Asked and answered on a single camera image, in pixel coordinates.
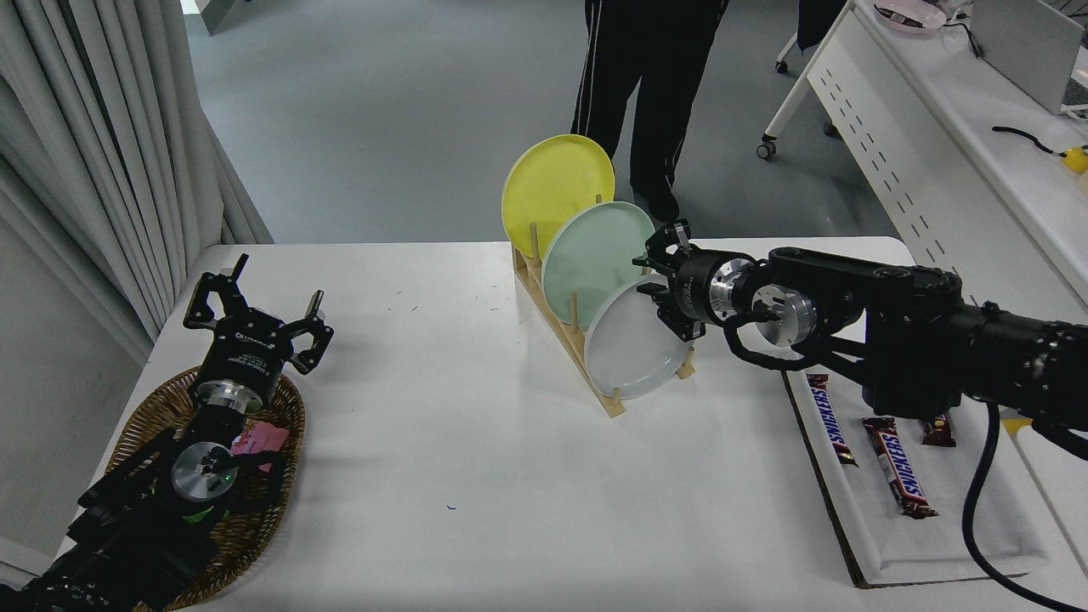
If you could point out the yellow round object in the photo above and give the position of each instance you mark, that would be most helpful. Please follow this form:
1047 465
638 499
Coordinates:
1075 159

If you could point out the grey curtain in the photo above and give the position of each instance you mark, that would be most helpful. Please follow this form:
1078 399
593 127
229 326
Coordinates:
93 144

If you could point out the grey plate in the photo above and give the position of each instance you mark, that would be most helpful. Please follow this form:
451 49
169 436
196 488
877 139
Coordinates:
629 357

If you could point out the mint green plate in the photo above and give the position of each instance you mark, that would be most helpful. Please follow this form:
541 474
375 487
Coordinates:
586 263

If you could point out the yellow plate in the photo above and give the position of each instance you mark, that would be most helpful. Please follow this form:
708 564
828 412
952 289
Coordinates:
548 187

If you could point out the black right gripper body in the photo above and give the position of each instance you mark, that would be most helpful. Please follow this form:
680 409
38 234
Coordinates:
695 289

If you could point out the dark brown snack bar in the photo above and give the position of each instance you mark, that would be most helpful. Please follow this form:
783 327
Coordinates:
937 432

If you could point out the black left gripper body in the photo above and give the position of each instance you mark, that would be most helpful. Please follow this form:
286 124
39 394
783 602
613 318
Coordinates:
245 353

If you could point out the pink bowl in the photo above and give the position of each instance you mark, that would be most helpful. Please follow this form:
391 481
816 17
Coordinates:
909 15

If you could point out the brown wicker basket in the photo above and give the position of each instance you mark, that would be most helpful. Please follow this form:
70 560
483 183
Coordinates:
255 518

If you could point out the Snickers bar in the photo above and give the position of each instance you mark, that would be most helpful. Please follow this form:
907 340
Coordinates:
831 421
899 467

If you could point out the white perforated desk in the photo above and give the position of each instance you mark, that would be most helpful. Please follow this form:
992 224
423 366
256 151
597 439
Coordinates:
935 170

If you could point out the pink wrapper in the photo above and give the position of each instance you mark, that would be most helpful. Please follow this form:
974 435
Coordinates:
259 438

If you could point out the wooden plate rack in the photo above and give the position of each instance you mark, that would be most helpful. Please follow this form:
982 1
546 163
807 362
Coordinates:
586 374

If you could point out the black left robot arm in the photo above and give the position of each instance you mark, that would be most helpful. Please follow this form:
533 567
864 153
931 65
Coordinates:
136 527

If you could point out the white rectangular tray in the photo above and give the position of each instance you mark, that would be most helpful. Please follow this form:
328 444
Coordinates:
935 544

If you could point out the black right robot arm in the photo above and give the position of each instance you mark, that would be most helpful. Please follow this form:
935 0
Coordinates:
918 340

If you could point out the grey laptop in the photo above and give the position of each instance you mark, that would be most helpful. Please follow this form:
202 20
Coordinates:
1024 47

